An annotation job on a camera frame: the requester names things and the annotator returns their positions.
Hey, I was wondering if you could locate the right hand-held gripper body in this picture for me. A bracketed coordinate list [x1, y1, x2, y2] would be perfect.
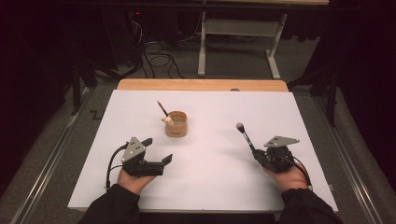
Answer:
[259, 135, 301, 175]

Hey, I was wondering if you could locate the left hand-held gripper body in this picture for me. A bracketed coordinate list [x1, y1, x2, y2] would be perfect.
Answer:
[120, 136, 164, 178]

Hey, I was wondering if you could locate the fluffy black makeup brush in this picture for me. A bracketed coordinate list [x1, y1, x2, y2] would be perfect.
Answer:
[234, 121, 257, 153]

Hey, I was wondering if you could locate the round wooden brush holder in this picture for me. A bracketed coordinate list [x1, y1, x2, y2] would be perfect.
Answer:
[161, 110, 189, 138]

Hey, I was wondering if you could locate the thin black makeup brush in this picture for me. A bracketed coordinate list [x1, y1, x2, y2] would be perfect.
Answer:
[156, 100, 170, 118]

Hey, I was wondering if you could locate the person's left hand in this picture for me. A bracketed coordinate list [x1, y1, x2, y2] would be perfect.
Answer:
[117, 169, 157, 196]

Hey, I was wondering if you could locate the person's right hand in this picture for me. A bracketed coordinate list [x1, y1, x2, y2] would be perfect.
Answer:
[264, 164, 309, 194]

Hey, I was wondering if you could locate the white table cover sheet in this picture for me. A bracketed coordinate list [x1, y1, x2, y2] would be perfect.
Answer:
[67, 89, 339, 214]

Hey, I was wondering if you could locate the black metal stand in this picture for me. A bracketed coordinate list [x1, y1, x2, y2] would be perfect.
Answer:
[287, 66, 339, 128]
[70, 58, 98, 117]

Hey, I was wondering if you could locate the right hand-held gripper black cable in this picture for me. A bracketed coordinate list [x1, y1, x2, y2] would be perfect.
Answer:
[276, 154, 313, 189]

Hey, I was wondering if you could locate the hand-held gripper black cable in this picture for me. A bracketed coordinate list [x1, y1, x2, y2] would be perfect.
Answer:
[276, 154, 313, 189]
[105, 142, 130, 189]

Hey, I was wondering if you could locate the left hand-held gripper black cable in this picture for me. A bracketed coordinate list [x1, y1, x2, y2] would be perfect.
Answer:
[105, 142, 130, 189]

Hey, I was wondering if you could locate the metal floor rail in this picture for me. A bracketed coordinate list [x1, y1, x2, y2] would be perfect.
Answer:
[312, 95, 388, 224]
[10, 88, 94, 224]

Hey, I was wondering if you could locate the tangle of black floor cables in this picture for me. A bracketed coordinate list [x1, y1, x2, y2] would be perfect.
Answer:
[124, 18, 188, 80]

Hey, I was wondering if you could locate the white metal frame desk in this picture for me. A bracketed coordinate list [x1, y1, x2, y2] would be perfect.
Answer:
[192, 0, 331, 80]

